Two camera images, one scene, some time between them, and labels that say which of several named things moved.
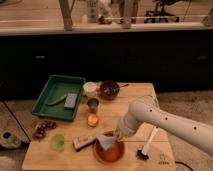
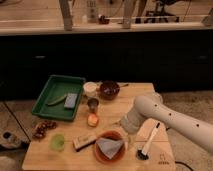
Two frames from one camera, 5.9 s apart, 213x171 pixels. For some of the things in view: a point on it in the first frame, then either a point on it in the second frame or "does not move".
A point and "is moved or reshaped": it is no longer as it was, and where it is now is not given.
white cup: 90,88 does not move
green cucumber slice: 61,100 does not move
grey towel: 106,141 is moved or reshaped
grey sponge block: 70,100 does not move
